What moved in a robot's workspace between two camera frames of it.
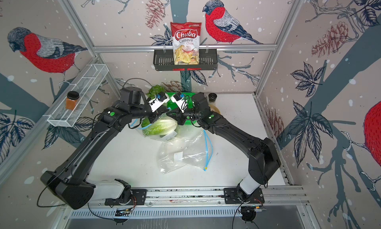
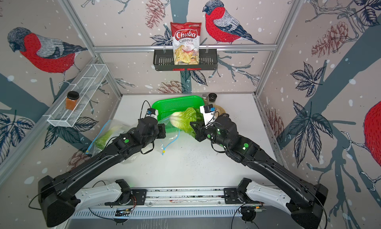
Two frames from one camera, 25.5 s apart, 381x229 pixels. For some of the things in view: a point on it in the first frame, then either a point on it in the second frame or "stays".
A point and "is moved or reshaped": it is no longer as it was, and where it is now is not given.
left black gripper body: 143,111 → 159,132
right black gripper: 178,115 → 200,131
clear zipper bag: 192,146 → 172,133
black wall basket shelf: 163,60 stays
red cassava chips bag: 186,39 stays
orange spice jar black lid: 71,99 stays
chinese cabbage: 154,90 is moved or reshaped
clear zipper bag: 164,127 is moved or reshaped
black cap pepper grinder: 212,98 stays
